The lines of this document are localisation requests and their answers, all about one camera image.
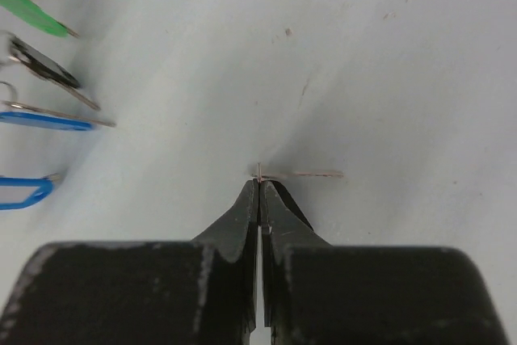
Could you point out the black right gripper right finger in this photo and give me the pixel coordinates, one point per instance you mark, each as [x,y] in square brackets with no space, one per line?
[318,293]

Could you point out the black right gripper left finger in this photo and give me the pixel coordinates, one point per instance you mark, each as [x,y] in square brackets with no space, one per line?
[200,291]

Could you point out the black solid tag key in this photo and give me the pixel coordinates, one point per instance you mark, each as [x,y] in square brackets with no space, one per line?
[293,184]

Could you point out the blue tag key middle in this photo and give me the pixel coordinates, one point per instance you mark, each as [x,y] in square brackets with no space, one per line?
[19,193]

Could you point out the blue tag key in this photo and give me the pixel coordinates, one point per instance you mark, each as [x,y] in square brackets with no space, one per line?
[26,115]
[19,193]

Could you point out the blue tag key left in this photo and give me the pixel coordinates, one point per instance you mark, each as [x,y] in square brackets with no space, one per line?
[26,115]

